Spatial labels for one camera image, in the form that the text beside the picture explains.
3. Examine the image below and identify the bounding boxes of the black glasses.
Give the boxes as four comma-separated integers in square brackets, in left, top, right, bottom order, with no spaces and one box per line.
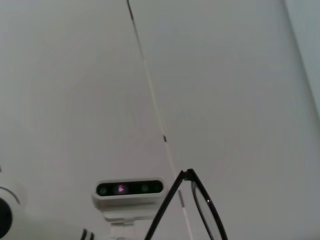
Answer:
[143,168,229,240]

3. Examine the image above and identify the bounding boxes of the white head camera bracket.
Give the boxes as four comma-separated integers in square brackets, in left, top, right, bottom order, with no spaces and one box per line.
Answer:
[102,206,161,227]

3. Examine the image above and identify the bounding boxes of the white head camera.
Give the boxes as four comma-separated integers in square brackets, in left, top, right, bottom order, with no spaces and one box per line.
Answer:
[91,178,165,209]

